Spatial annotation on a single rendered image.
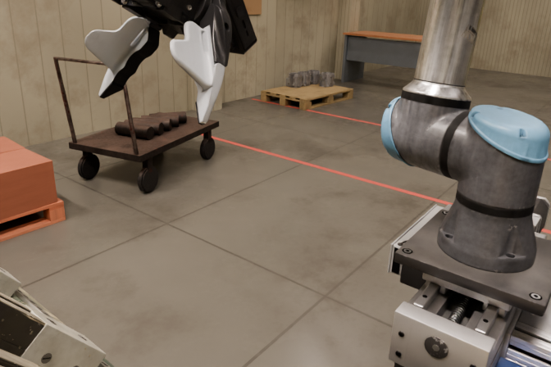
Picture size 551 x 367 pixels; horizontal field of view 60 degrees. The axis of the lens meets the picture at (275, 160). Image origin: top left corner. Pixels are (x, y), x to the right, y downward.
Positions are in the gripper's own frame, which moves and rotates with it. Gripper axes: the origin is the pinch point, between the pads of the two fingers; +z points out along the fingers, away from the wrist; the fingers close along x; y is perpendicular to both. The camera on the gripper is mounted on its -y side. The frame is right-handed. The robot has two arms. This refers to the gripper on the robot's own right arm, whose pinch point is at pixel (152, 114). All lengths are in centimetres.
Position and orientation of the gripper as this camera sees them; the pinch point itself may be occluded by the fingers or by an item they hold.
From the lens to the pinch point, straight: 47.9
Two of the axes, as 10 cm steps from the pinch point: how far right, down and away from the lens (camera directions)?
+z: -3.1, 9.5, -0.5
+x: 7.9, 2.3, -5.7
